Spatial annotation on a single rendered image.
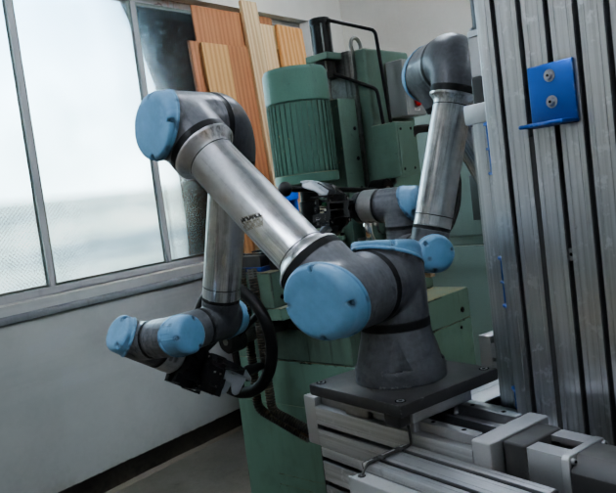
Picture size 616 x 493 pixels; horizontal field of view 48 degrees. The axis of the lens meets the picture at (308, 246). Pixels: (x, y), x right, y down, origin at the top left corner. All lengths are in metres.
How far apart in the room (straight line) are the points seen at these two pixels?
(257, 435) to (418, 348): 0.98
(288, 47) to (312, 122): 2.15
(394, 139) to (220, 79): 1.70
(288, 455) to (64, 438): 1.30
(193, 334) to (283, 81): 0.81
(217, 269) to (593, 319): 0.67
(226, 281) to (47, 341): 1.67
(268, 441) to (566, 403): 1.04
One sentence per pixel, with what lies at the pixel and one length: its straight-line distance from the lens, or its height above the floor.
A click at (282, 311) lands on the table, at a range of 1.70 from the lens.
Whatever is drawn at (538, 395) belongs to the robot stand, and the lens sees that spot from 1.18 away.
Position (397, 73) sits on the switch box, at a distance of 2.07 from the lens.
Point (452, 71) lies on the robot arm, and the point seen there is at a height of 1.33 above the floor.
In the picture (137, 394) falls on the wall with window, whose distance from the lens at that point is 3.22.
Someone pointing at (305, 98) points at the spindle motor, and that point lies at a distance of 1.85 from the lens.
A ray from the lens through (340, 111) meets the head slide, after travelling 1.96.
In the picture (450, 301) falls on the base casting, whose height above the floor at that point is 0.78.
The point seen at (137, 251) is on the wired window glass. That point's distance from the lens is 3.29.
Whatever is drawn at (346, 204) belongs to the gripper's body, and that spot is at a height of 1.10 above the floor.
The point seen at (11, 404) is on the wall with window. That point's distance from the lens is 2.90.
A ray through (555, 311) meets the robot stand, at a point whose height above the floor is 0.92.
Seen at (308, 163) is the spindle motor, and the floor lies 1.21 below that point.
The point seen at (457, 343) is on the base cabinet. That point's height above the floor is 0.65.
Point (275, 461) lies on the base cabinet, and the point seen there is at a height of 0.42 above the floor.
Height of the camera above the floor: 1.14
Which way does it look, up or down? 4 degrees down
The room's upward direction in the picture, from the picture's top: 7 degrees counter-clockwise
